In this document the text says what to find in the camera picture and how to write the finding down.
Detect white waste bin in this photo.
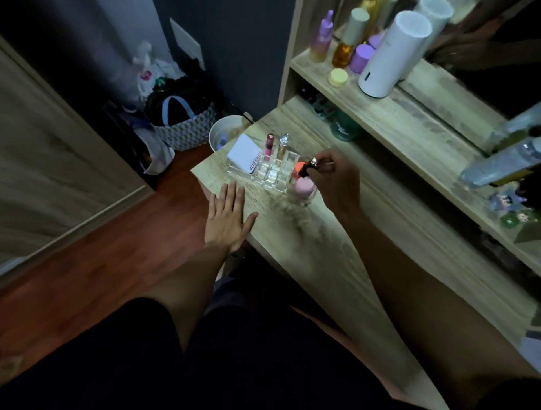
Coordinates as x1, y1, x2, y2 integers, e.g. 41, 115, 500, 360
208, 115, 251, 153

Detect white plastic bag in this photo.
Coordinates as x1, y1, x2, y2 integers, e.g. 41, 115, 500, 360
132, 41, 187, 100

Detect mirror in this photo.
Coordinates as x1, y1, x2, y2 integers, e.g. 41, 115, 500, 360
397, 0, 541, 155

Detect wooden vanity shelf unit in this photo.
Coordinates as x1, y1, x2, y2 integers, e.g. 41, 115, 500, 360
277, 0, 541, 277

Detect person's left forearm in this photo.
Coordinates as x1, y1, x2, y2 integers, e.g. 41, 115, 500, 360
141, 243, 242, 353

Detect patterned basket bag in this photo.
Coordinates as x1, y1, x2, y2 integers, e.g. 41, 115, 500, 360
146, 96, 218, 152

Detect purple pump bottle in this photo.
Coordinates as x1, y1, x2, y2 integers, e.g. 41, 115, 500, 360
309, 10, 335, 64

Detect white card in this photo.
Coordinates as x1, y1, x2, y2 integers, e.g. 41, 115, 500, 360
227, 134, 261, 175

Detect black shorts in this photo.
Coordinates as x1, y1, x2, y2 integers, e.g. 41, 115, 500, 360
0, 270, 427, 410

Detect small toy figurines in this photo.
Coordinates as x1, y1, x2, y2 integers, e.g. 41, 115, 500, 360
488, 188, 541, 231

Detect clear plastic bottle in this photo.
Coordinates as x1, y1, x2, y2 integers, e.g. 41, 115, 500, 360
459, 136, 541, 189

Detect green bottle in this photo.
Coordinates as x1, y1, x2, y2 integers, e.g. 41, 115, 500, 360
330, 111, 365, 142

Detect person's right hand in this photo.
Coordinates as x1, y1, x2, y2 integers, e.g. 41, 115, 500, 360
304, 149, 362, 217

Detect purple jar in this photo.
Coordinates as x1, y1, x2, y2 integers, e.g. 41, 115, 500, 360
349, 43, 376, 75

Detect wooden wardrobe door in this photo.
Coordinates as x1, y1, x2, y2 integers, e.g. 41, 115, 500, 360
0, 36, 155, 290

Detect amber bottle with pale cap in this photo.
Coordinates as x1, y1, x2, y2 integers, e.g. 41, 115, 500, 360
332, 8, 371, 69

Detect clear acrylic cosmetics organizer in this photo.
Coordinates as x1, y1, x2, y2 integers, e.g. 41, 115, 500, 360
226, 146, 318, 204

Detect white cylindrical humidifier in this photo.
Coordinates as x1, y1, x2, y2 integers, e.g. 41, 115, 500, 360
358, 10, 433, 99

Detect person's left hand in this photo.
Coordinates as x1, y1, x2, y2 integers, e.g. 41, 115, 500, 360
205, 181, 259, 254

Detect person's right forearm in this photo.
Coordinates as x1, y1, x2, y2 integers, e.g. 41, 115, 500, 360
336, 207, 541, 408

